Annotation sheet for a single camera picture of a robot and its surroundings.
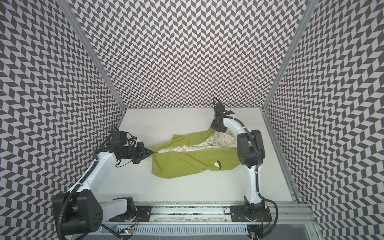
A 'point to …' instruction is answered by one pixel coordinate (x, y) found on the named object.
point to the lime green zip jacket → (202, 153)
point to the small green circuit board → (129, 231)
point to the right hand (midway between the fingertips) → (218, 126)
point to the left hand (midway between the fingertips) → (153, 150)
